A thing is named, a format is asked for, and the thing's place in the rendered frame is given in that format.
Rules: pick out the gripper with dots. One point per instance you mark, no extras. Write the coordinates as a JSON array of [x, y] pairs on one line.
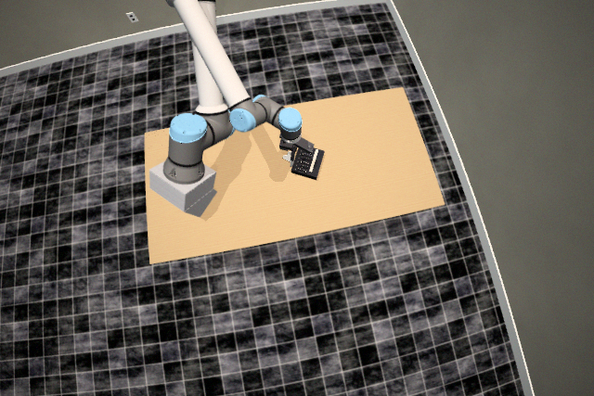
[[291, 154]]

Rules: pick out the black lighting desk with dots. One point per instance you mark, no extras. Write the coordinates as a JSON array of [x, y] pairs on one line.
[[307, 164]]

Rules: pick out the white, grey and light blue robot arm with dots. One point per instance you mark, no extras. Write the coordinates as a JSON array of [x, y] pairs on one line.
[[190, 135]]

